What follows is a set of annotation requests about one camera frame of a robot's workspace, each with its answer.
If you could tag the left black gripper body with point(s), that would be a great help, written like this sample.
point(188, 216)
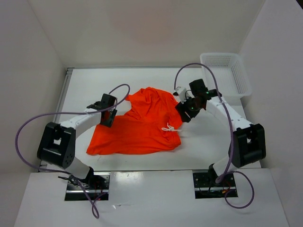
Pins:
point(108, 123)

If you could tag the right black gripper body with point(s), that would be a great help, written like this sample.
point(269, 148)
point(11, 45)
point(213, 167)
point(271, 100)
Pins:
point(190, 107)

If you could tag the orange mesh shorts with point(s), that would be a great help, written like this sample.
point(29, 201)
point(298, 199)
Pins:
point(151, 125)

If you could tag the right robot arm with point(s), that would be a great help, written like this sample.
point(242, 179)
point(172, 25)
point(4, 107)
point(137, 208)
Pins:
point(247, 144)

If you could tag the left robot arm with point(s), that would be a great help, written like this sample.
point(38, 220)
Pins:
point(58, 143)

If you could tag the white plastic basket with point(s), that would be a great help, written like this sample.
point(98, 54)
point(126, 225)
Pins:
point(229, 72)

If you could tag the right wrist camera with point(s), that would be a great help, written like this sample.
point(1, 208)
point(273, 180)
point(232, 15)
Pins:
point(181, 92)

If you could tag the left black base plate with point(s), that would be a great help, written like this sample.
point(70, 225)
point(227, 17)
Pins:
point(101, 189)

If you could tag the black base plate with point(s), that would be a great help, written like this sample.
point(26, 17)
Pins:
point(101, 189)
point(205, 189)

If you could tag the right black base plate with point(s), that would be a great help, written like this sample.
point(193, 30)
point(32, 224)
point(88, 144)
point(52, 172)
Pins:
point(205, 189)

